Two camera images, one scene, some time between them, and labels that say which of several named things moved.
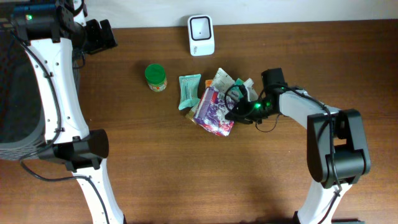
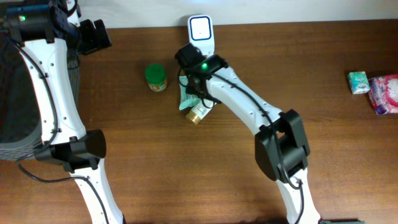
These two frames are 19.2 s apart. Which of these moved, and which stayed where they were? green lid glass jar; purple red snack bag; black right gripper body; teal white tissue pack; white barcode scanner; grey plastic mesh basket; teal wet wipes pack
Moved: purple red snack bag; black right gripper body; teal white tissue pack
Stayed: green lid glass jar; white barcode scanner; teal wet wipes pack; grey plastic mesh basket
